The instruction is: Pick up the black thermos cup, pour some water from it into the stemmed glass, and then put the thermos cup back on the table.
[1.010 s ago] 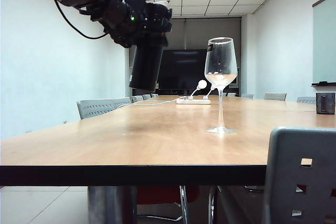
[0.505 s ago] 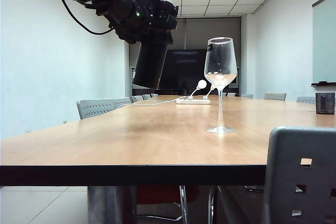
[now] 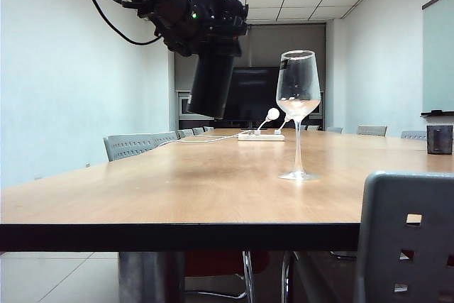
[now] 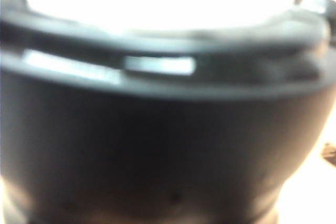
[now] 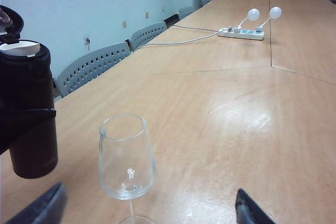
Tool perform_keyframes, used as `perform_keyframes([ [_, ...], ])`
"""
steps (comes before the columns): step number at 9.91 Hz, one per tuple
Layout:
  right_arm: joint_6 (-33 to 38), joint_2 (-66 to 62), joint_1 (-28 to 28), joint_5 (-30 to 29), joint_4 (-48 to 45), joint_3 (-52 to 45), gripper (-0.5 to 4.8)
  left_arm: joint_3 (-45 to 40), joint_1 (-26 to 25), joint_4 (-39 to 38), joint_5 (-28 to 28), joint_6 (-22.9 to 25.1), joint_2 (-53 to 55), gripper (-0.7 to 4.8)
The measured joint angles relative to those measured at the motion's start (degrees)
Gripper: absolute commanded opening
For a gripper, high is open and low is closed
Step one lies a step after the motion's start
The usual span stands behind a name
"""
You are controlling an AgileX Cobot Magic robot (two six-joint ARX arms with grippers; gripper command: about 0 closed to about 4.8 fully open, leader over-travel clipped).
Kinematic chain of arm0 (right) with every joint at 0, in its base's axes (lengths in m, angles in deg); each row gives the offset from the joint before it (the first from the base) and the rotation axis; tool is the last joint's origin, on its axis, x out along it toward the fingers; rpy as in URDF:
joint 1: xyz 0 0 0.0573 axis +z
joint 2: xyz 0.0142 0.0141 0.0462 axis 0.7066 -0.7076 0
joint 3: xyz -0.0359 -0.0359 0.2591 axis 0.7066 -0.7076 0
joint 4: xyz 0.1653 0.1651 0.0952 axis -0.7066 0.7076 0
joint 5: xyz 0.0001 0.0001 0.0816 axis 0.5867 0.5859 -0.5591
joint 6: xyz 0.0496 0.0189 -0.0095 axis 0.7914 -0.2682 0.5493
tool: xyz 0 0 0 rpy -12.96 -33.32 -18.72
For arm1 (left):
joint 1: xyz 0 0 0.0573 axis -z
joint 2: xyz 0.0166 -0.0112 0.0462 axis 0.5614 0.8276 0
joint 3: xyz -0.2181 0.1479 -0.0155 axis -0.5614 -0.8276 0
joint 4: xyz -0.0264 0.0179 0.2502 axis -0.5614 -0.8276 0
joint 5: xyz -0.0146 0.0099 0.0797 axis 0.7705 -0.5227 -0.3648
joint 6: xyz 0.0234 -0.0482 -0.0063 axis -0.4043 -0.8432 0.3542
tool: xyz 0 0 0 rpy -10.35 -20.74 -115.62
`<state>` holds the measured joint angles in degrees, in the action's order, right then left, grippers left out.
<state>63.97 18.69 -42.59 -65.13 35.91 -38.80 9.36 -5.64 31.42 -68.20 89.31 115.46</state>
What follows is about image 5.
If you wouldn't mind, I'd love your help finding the black thermos cup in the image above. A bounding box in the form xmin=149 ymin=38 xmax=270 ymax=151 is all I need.
xmin=0 ymin=5 xmax=59 ymax=179

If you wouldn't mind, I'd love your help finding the clear stemmed wine glass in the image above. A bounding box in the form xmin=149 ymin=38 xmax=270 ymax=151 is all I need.
xmin=98 ymin=114 xmax=158 ymax=224

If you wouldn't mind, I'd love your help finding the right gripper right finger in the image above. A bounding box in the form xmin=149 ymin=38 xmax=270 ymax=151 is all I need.
xmin=235 ymin=188 xmax=276 ymax=224

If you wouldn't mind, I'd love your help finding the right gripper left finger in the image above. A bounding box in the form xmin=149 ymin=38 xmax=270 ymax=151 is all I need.
xmin=5 ymin=182 xmax=69 ymax=224

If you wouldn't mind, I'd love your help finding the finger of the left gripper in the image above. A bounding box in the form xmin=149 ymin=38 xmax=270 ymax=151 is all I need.
xmin=0 ymin=108 xmax=57 ymax=155

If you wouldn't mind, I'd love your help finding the thin grey cable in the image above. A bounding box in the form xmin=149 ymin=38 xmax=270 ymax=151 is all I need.
xmin=173 ymin=24 xmax=222 ymax=35

